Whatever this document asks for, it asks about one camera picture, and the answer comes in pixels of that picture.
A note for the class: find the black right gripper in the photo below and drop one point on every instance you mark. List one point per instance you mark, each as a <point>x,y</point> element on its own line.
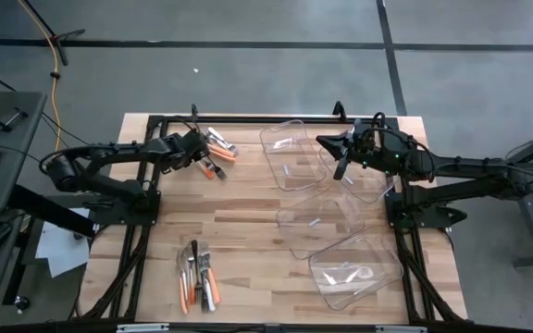
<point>363,145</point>

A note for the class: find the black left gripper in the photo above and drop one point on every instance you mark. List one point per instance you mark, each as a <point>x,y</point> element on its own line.
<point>185,150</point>

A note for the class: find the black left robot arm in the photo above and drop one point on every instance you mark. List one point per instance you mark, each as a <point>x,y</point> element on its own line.
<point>109,152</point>

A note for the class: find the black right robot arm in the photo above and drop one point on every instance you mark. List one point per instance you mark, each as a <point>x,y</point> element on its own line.
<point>470,166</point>

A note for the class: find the clear plastic bin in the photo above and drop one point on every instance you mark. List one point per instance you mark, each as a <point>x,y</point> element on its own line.
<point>294,240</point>
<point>373,189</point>
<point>377,277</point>
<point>271,134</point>

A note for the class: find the black desk leg beam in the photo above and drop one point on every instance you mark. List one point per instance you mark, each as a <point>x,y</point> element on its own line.
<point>49,210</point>

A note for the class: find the black tripod stand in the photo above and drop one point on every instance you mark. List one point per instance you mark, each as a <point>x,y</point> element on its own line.
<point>70,33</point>

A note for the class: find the white paper sheet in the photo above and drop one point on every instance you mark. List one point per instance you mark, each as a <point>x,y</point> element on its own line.
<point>58,252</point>

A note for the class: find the grey office desk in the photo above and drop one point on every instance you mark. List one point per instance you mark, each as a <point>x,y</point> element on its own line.
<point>21,139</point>

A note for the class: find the black frame hook bracket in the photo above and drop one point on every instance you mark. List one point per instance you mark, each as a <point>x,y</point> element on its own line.
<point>339,110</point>
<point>194,111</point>

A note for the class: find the black aluminium table frame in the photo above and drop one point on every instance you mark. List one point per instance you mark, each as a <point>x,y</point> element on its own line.
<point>248,119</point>

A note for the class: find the silver metal bracket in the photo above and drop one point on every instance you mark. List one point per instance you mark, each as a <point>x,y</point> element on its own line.
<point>400,329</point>
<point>141,328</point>

